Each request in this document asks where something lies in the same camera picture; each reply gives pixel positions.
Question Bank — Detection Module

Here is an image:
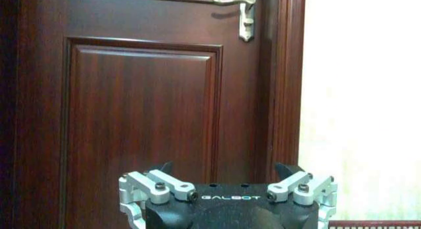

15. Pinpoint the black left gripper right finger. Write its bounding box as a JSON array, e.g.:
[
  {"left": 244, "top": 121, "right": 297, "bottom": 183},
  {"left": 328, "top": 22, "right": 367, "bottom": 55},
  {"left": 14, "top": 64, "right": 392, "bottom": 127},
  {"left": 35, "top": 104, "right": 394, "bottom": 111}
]
[{"left": 267, "top": 162, "right": 339, "bottom": 229}]

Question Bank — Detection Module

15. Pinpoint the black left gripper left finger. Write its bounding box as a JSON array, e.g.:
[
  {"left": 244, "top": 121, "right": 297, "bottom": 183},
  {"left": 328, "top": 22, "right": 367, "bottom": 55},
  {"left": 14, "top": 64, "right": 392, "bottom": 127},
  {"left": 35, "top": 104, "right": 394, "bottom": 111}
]
[{"left": 118, "top": 161, "right": 200, "bottom": 229}]

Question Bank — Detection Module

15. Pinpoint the dark red slatted hamper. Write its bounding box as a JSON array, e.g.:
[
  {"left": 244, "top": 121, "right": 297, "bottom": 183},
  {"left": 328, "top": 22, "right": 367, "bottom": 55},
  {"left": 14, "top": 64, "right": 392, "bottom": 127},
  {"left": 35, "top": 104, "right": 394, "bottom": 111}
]
[{"left": 329, "top": 220, "right": 421, "bottom": 229}]

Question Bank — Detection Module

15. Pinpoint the dark red wooden door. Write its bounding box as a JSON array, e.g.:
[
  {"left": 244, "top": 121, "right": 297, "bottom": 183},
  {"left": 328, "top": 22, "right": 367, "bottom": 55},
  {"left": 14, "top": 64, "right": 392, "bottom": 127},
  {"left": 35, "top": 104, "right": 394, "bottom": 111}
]
[{"left": 13, "top": 0, "right": 275, "bottom": 229}]

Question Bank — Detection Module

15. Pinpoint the dark red door frame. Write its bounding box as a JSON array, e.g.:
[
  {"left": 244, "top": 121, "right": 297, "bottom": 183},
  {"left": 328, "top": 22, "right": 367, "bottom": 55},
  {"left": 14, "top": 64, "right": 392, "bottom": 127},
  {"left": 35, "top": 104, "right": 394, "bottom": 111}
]
[{"left": 256, "top": 0, "right": 307, "bottom": 183}]

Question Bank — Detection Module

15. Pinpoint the silver door handle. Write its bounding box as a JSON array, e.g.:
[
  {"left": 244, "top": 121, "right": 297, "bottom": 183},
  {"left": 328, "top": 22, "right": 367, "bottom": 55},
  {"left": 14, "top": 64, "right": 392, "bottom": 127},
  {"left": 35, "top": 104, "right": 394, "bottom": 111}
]
[{"left": 213, "top": 0, "right": 257, "bottom": 42}]

